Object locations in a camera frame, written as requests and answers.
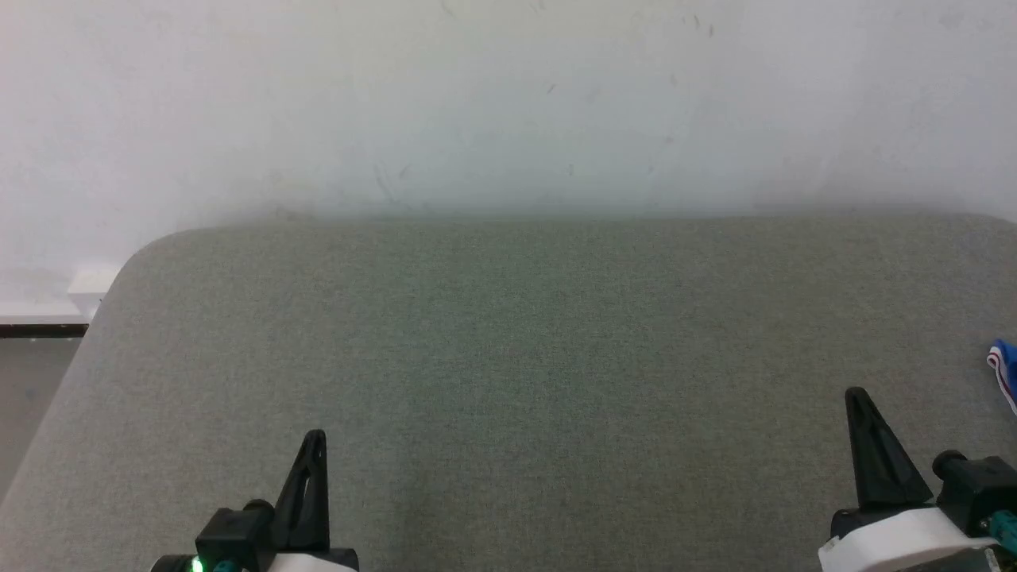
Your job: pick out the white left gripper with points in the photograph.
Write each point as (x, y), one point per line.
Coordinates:
(314, 562)

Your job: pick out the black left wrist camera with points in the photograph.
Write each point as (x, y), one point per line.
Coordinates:
(234, 532)

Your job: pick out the white wall box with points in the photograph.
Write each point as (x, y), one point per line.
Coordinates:
(91, 290)

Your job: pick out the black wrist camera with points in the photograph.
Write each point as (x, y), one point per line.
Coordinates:
(234, 532)
(977, 488)

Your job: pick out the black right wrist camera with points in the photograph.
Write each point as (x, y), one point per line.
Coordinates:
(977, 488)

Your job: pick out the teal camera connector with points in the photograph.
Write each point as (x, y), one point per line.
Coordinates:
(1003, 531)
(225, 566)

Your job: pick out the teal left camera connector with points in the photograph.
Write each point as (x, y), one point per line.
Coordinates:
(225, 566)

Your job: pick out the blue garment white red trim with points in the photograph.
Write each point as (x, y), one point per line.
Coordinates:
(1007, 369)

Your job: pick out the dark baseboard strip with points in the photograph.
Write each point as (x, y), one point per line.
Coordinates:
(40, 330)

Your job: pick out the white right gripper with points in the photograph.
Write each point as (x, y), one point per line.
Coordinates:
(898, 540)

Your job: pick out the teal right camera connector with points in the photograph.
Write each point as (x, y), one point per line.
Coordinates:
(1003, 531)

